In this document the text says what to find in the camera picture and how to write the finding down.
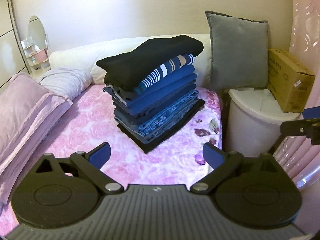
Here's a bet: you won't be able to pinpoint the folded blue denim jeans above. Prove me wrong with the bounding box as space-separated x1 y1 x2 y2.
113 89 200 144

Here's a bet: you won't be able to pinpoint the white cylindrical bin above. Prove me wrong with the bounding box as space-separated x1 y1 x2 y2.
225 88 299 157

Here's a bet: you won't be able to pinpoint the grey square cushion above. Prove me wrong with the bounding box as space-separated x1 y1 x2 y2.
205 10 269 91

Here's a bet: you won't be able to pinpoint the pink rose bed sheet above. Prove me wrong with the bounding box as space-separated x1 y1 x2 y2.
0 83 223 235

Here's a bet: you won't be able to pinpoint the lilac pillow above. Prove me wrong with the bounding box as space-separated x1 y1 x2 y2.
36 67 93 101
1 73 72 205

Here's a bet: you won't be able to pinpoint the grey folded garment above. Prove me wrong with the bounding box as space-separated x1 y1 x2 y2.
103 85 137 106

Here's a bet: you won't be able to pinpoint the black folded bottom garment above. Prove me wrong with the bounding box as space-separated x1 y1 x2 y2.
117 99 205 154

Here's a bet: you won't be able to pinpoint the blue white striped garment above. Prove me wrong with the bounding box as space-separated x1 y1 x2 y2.
133 54 195 95

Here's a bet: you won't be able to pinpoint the white vanity shelf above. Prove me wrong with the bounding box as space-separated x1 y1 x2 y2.
21 38 50 74

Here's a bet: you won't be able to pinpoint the white wardrobe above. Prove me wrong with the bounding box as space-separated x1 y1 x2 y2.
0 0 30 92

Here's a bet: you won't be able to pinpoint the black zip jacket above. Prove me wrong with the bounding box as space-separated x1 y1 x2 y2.
96 35 204 91

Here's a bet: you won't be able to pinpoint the brown cardboard box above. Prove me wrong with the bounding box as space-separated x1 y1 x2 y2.
268 48 316 113

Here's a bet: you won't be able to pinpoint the round mirror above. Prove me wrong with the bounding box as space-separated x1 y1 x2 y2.
28 15 48 51

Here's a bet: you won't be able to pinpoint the white padded headboard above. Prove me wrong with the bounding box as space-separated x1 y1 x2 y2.
49 34 211 88

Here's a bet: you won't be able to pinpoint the pink curtain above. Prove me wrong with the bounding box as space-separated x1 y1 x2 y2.
274 0 319 234

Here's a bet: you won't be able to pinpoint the royal blue folded garment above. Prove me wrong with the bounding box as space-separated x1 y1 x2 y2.
124 65 197 116

